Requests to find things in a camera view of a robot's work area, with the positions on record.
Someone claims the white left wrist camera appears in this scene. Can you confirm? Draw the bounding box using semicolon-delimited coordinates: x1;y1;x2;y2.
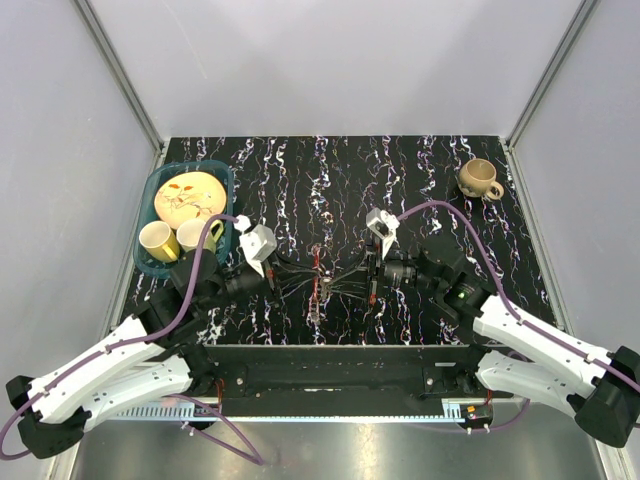
234;215;277;278

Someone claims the beige ceramic cup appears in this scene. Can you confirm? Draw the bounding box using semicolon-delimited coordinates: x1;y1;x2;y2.
457;158;504;201

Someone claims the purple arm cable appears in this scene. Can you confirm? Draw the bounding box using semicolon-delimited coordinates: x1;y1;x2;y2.
397;199;640;434
0;214;266;466

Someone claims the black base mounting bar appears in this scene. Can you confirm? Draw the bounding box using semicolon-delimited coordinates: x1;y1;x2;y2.
187;345;488;421

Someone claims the teal plastic bin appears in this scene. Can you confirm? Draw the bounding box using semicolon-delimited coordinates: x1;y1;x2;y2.
133;160;235;279

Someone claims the cream floral plate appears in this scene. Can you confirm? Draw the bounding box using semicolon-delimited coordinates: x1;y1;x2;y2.
153;171;228;230

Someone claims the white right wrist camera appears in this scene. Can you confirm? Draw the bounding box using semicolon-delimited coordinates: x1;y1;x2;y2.
366;208;400;259

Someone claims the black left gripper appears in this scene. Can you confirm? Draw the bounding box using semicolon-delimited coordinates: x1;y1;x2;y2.
199;249;319;312

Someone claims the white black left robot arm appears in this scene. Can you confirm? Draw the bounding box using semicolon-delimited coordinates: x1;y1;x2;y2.
1;250;317;459

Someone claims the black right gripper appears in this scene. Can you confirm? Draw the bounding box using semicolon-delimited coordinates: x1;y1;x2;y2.
326;236;444;304

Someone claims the yellow mug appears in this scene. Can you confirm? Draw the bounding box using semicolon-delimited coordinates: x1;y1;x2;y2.
138;221;180;263
176;218;224;253

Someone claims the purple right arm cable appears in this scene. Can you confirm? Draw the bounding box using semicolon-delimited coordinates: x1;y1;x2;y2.
397;199;640;434

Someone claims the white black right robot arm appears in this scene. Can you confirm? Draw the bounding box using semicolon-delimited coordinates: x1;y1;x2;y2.
319;242;639;448

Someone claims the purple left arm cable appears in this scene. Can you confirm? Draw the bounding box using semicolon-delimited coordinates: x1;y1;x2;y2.
0;214;266;466

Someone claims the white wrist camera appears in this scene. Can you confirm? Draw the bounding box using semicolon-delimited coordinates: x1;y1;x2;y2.
234;215;277;278
366;208;400;259

